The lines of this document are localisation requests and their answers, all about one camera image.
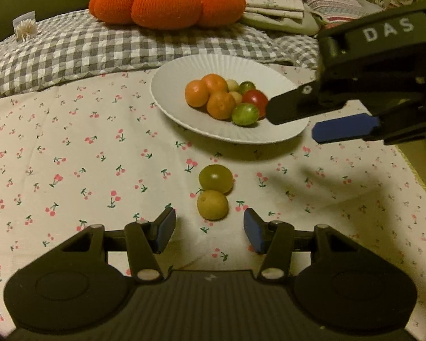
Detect olive green jujube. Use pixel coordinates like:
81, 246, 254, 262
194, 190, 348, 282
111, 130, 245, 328
198, 164, 233, 193

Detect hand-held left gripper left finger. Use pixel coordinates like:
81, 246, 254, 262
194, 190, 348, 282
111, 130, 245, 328
57, 208, 178, 283

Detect beige cloth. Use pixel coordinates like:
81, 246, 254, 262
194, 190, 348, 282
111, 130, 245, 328
241, 8, 322, 37

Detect cherry print tablecloth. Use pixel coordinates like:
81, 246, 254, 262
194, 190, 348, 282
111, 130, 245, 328
0, 63, 426, 341

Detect white ribbed plate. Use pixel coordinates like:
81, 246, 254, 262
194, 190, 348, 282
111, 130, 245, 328
150, 54, 310, 145

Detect striped knitted blanket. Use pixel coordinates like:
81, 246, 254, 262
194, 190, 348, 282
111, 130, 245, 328
281, 0, 363, 26

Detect yellow-green mat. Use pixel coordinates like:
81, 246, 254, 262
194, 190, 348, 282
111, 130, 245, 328
398, 142, 426, 201

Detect orange pumpkin cushion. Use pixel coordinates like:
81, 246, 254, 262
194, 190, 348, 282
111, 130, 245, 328
89, 0, 246, 31

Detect grey checked pillow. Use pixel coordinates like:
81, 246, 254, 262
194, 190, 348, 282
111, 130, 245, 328
0, 8, 321, 102

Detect green jujube with red patch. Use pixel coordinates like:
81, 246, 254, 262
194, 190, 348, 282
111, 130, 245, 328
231, 102, 260, 126

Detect large orange mandarin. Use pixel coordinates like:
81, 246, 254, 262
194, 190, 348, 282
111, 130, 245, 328
206, 90, 237, 120

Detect red tomato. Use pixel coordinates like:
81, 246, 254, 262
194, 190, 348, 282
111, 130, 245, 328
241, 90, 269, 118

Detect yellow-brown jujube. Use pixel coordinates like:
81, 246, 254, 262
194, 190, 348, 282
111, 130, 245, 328
197, 190, 229, 220

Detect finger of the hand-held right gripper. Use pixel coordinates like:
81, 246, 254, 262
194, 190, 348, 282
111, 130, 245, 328
311, 113, 426, 146
266, 83, 346, 126

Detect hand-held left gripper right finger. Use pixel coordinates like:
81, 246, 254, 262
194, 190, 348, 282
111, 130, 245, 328
243, 208, 360, 281

